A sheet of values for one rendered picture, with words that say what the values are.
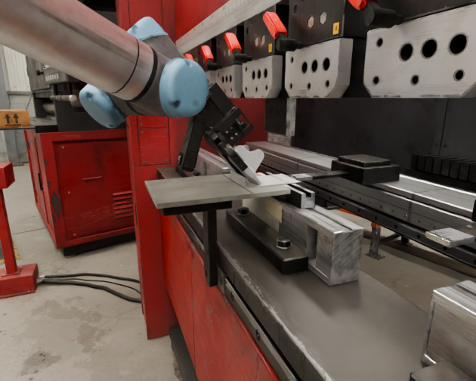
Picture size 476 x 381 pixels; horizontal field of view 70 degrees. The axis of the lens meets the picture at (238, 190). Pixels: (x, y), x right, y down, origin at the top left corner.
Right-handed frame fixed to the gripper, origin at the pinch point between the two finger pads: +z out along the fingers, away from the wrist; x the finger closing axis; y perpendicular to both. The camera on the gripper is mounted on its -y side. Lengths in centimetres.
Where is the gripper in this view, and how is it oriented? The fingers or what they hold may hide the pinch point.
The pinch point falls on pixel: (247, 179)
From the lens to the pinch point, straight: 72.4
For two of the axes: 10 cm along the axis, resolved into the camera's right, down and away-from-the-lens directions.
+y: 7.1, -7.0, 0.9
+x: -3.6, -2.5, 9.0
